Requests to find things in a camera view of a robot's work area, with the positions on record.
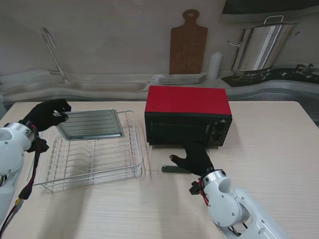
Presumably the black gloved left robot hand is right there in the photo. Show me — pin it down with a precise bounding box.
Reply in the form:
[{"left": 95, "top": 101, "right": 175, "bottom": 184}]
[{"left": 21, "top": 99, "right": 72, "bottom": 132}]

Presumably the dark range hood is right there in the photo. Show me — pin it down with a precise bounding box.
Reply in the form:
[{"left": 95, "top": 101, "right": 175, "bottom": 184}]
[{"left": 219, "top": 0, "right": 319, "bottom": 24}]

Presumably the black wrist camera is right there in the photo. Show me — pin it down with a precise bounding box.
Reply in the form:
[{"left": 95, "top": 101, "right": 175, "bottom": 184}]
[
  {"left": 28, "top": 138, "right": 49, "bottom": 154},
  {"left": 190, "top": 181, "right": 203, "bottom": 197}
]

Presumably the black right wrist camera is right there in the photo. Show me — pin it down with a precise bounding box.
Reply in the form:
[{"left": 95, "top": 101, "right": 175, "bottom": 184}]
[{"left": 190, "top": 181, "right": 203, "bottom": 197}]

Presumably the red black toaster oven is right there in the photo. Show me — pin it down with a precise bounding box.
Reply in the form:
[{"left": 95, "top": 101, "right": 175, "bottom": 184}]
[{"left": 144, "top": 86, "right": 234, "bottom": 149}]

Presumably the chrome kitchen faucet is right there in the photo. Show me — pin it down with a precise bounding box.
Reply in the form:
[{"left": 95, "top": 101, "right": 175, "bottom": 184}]
[{"left": 41, "top": 27, "right": 70, "bottom": 83}]

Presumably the red black arm cable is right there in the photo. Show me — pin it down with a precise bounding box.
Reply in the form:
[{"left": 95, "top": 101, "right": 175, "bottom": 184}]
[
  {"left": 198, "top": 178, "right": 210, "bottom": 207},
  {"left": 0, "top": 125, "right": 43, "bottom": 230}
]

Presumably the red black left arm cable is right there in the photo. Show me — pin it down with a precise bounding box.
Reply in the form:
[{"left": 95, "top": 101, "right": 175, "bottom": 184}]
[{"left": 0, "top": 125, "right": 43, "bottom": 230}]

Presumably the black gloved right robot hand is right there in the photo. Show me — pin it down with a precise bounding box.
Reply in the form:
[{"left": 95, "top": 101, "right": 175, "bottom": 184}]
[{"left": 169, "top": 143, "right": 215, "bottom": 176}]

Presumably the white paper towel roll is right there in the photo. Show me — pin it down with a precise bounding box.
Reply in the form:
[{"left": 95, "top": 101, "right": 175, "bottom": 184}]
[{"left": 208, "top": 52, "right": 223, "bottom": 80}]

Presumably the ribbed metal baking tray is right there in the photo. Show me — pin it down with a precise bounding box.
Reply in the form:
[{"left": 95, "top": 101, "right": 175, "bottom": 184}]
[{"left": 53, "top": 109, "right": 125, "bottom": 142}]

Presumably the tall steel stock pot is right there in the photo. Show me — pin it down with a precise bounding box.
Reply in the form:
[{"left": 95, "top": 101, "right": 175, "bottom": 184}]
[{"left": 227, "top": 15, "right": 301, "bottom": 73}]

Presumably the stack of white plates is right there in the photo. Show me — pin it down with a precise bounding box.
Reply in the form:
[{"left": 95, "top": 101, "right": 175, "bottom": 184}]
[{"left": 158, "top": 73, "right": 208, "bottom": 85}]

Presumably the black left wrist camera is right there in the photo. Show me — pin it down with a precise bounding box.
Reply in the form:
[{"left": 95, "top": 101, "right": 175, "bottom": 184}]
[{"left": 28, "top": 138, "right": 49, "bottom": 154}]

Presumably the black gas stove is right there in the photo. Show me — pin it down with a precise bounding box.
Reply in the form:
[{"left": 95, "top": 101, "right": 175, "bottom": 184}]
[{"left": 221, "top": 63, "right": 319, "bottom": 88}]

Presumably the steel kitchen sink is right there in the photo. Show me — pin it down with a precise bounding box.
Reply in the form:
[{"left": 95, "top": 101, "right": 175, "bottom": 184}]
[{"left": 24, "top": 81, "right": 150, "bottom": 92}]

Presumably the brown wooden cutting board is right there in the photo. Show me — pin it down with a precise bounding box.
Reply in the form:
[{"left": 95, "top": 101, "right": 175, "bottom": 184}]
[{"left": 169, "top": 9, "right": 209, "bottom": 75}]

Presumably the red black right arm cable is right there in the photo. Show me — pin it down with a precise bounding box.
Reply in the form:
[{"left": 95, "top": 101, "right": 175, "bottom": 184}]
[{"left": 198, "top": 178, "right": 210, "bottom": 207}]

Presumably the white wire dish rack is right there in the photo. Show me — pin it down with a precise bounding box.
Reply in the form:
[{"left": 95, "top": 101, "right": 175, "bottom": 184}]
[{"left": 32, "top": 110, "right": 146, "bottom": 192}]

